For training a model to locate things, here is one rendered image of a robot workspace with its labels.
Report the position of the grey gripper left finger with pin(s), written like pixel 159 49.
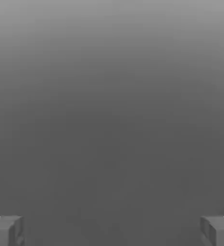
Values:
pixel 2 232

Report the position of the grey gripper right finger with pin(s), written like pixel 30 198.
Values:
pixel 219 233

